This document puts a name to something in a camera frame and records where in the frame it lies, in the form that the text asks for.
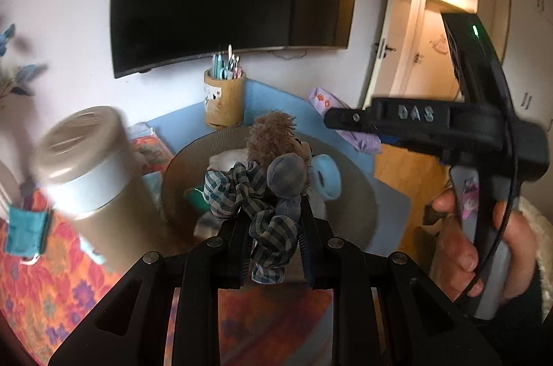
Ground teal towel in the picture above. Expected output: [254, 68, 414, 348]
[5, 206, 50, 259]

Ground bamboo pen holder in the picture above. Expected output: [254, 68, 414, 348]
[203, 45, 246, 129]

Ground white door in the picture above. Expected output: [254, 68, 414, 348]
[364, 0, 478, 107]

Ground floral orange tablecloth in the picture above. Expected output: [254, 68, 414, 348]
[1, 213, 333, 365]

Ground brown plush toy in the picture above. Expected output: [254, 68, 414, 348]
[246, 111, 312, 171]

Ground blue table mat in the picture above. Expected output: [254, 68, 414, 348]
[144, 77, 413, 257]

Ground light blue foam ring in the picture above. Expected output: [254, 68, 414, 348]
[309, 153, 342, 201]

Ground blue white artificial flowers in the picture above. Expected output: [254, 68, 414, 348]
[1, 24, 47, 101]

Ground blue plush toy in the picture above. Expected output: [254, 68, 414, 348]
[266, 152, 308, 222]

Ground beige cylindrical air purifier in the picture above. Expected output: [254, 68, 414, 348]
[31, 107, 174, 272]

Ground round brown basket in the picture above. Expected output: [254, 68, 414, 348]
[161, 126, 377, 249]

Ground plaid scrunchie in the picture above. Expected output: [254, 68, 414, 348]
[203, 162, 299, 284]

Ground right hand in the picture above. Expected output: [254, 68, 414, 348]
[431, 188, 539, 302]

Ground purple patterned pack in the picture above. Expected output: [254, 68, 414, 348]
[309, 87, 382, 155]

